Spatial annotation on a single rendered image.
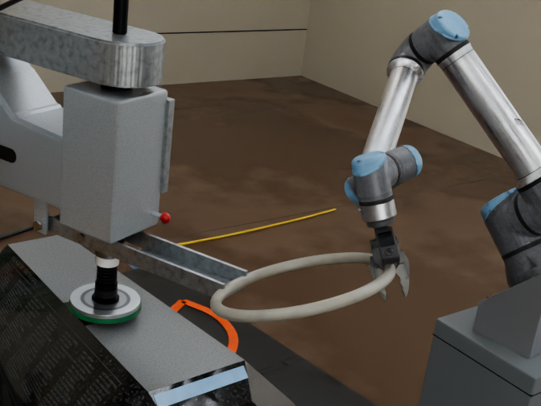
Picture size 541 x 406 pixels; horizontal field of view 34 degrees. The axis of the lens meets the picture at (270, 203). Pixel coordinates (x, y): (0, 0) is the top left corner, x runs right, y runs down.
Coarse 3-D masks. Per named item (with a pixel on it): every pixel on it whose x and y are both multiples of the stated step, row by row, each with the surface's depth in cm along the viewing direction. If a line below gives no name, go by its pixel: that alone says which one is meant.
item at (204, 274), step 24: (48, 216) 270; (72, 240) 266; (96, 240) 261; (144, 240) 266; (144, 264) 253; (168, 264) 248; (192, 264) 258; (216, 264) 254; (192, 288) 246; (216, 288) 241; (240, 288) 249
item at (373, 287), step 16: (320, 256) 254; (336, 256) 252; (352, 256) 248; (368, 256) 244; (256, 272) 252; (272, 272) 253; (384, 272) 223; (368, 288) 214; (304, 304) 210; (320, 304) 210; (336, 304) 210; (240, 320) 216; (256, 320) 213; (272, 320) 211
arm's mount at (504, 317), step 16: (512, 288) 272; (528, 288) 268; (480, 304) 282; (496, 304) 277; (512, 304) 273; (528, 304) 269; (480, 320) 283; (496, 320) 278; (512, 320) 274; (528, 320) 270; (496, 336) 279; (512, 336) 275; (528, 336) 271; (528, 352) 272
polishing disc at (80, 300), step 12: (84, 288) 278; (120, 288) 281; (72, 300) 270; (84, 300) 271; (120, 300) 274; (132, 300) 275; (84, 312) 265; (96, 312) 266; (108, 312) 267; (120, 312) 267; (132, 312) 270
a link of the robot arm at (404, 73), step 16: (400, 48) 277; (400, 64) 274; (416, 64) 274; (400, 80) 270; (416, 80) 275; (384, 96) 267; (400, 96) 265; (384, 112) 261; (400, 112) 262; (384, 128) 256; (400, 128) 260; (368, 144) 254; (384, 144) 252; (352, 176) 248; (352, 192) 246
